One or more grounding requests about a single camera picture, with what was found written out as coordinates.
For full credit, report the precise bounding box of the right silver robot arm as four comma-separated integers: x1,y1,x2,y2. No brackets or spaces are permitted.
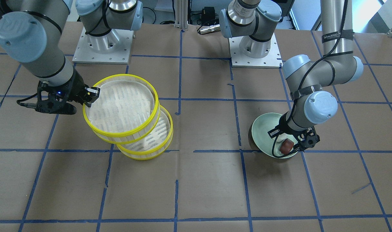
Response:
0,0,143,115

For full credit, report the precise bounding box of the yellow steamer layer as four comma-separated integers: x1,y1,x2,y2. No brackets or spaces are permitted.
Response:
117,106,173,160
83,74,161,144

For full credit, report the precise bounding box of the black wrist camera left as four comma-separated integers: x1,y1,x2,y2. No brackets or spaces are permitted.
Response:
267,127,282,139

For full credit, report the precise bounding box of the silver cylinder connector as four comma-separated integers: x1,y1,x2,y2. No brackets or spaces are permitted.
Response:
197,24,221,35

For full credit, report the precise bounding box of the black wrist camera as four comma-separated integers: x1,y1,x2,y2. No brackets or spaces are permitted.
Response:
82,85,100,107
267,127,282,139

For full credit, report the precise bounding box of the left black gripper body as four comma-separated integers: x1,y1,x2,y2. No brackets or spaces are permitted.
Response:
278,114,320,152

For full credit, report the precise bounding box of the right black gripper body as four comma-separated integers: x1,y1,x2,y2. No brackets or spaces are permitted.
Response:
35,72,90,115

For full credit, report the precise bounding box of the brown bun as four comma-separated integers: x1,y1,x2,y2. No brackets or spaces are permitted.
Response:
279,138,294,155

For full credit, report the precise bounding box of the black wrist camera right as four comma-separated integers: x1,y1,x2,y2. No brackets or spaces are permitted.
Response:
82,85,100,107

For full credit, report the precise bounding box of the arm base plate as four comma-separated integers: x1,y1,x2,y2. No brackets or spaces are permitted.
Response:
228,34,283,69
73,28,134,65

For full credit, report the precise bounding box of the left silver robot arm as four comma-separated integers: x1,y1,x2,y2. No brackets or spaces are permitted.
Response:
219,0,363,159

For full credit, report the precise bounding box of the aluminium frame post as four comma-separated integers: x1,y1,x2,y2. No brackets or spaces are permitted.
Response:
172,0,190,31

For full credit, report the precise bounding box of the white steamed bun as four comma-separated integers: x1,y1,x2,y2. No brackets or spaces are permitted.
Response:
276,134,287,143

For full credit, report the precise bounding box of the light green plate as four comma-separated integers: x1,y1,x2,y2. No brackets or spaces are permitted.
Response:
251,113,297,159

